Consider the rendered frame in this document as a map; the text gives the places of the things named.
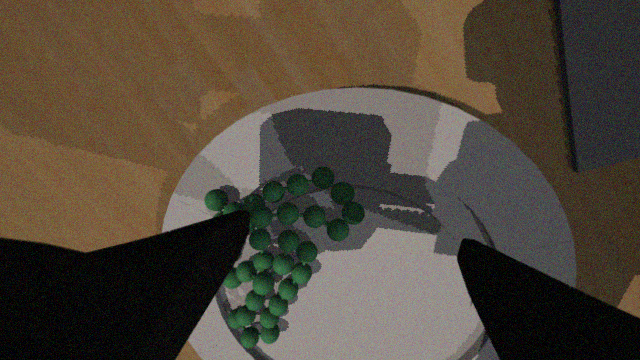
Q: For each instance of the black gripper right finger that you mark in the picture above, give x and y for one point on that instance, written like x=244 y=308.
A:
x=529 y=315

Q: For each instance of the grey round bead board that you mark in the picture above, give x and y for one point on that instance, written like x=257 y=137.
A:
x=427 y=175

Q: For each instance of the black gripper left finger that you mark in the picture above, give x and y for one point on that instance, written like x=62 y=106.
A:
x=139 y=300

